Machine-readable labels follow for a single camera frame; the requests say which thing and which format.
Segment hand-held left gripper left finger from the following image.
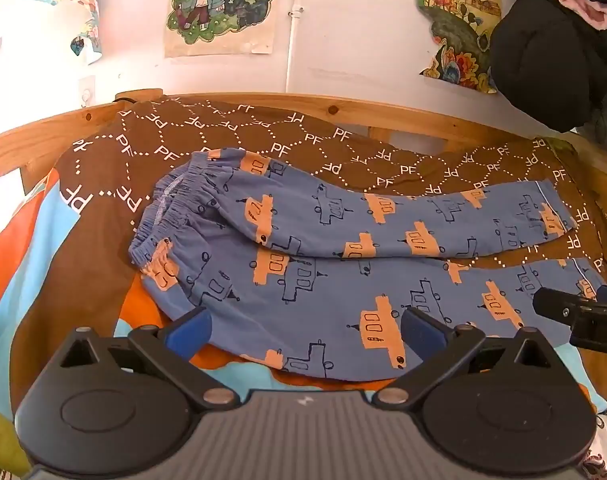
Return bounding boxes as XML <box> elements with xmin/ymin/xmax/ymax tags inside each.
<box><xmin>57</xmin><ymin>306</ymin><xmax>240</xmax><ymax>407</ymax></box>

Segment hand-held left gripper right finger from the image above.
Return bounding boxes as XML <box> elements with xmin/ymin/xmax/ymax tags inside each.
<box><xmin>372</xmin><ymin>306</ymin><xmax>557</xmax><ymax>407</ymax></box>

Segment blue printed pants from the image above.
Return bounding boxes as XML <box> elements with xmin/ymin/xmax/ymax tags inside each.
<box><xmin>128</xmin><ymin>147</ymin><xmax>600</xmax><ymax>382</ymax></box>

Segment brown printed blanket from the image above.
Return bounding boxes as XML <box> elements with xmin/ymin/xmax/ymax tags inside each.
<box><xmin>0</xmin><ymin>95</ymin><xmax>607</xmax><ymax>477</ymax></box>

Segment black jacket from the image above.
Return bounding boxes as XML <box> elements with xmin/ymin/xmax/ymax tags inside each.
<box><xmin>488</xmin><ymin>0</ymin><xmax>607</xmax><ymax>134</ymax></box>

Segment wooden bed frame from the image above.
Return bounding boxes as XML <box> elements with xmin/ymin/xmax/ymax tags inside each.
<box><xmin>0</xmin><ymin>89</ymin><xmax>607</xmax><ymax>281</ymax></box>

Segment white wall hook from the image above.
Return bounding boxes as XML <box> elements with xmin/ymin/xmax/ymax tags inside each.
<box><xmin>77</xmin><ymin>76</ymin><xmax>97</xmax><ymax>107</ymax></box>

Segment landscape wall poster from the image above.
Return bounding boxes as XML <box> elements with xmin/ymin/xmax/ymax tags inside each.
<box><xmin>416</xmin><ymin>0</ymin><xmax>505</xmax><ymax>95</ymax></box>

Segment white wall pipe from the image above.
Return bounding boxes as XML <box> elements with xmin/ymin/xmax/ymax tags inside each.
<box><xmin>283</xmin><ymin>0</ymin><xmax>307</xmax><ymax>95</ymax></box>

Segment cartoon character wall poster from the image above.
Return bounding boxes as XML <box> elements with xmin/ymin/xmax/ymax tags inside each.
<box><xmin>164</xmin><ymin>0</ymin><xmax>282</xmax><ymax>58</ymax></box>

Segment colourful curled wall poster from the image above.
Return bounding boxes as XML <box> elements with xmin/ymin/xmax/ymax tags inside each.
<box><xmin>23</xmin><ymin>0</ymin><xmax>103</xmax><ymax>65</ymax></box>

